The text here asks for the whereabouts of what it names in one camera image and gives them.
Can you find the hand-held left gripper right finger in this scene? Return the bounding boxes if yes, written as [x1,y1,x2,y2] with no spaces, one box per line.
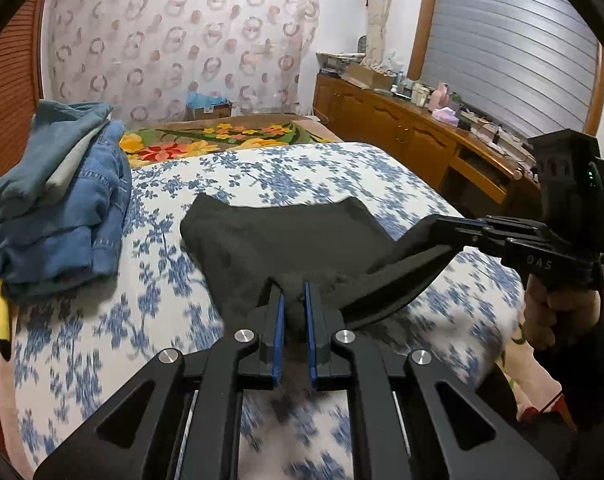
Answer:
[303,280,563,480]

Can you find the wooden cabinet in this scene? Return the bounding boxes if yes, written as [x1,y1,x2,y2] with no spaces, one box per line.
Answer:
[314,72,544,207]

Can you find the blue denim jeans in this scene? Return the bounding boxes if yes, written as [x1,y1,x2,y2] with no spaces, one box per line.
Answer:
[0,120,132,300]

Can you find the open cardboard box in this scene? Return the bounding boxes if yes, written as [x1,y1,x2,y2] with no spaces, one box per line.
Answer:
[346,62,397,91]

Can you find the person's right hand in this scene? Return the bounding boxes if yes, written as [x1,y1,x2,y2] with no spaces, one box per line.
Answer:
[521,277,604,352]

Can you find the grey window blind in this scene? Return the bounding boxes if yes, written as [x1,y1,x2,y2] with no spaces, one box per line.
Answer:
[421,0,602,140]

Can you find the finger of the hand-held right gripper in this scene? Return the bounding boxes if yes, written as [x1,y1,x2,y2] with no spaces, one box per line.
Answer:
[432,214,550,263]

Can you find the blue floral bedsheet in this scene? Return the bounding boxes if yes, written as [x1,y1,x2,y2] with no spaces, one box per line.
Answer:
[12,141,527,480]

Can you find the person's right forearm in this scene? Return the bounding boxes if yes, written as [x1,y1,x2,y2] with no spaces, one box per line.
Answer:
[547,302,604,433]

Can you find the pink bottle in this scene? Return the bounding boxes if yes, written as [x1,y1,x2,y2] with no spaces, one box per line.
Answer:
[429,82,451,111]

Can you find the cardboard box with blue bags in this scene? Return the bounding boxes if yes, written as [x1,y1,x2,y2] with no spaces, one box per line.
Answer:
[185,91,234,122]

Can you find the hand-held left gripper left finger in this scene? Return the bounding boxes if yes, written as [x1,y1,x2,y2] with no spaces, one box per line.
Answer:
[34,279,289,480]

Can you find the beige narrow curtain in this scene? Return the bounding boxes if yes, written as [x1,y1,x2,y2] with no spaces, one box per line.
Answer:
[366,0,399,70]

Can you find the colourful flower blanket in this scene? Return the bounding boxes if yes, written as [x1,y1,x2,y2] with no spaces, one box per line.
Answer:
[118,115,343,167]

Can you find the light blue jeans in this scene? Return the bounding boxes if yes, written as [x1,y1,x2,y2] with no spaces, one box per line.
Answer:
[0,101,114,211]

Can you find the black pants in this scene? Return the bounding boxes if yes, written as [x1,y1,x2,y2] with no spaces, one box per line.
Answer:
[180,192,483,411]

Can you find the wooden louvered wardrobe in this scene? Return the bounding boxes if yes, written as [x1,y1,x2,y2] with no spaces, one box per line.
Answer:
[0,0,48,188]

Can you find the circle pattern curtain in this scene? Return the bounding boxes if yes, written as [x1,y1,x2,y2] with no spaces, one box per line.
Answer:
[46,0,319,129]

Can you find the stack of papers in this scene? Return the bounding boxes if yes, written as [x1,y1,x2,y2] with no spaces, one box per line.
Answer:
[316,51,363,75]

